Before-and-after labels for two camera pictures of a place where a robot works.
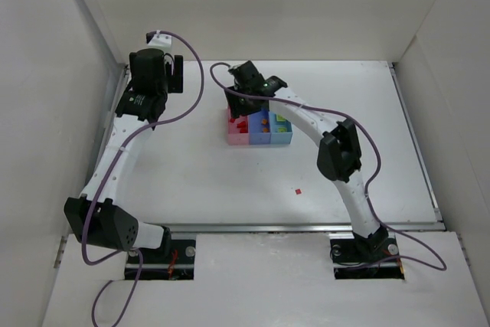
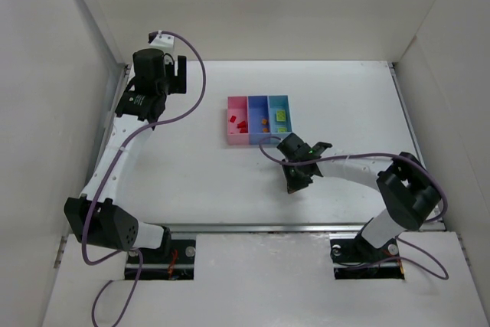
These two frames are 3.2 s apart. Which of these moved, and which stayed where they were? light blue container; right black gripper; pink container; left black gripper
Moved: right black gripper
Stayed: pink container; left black gripper; light blue container
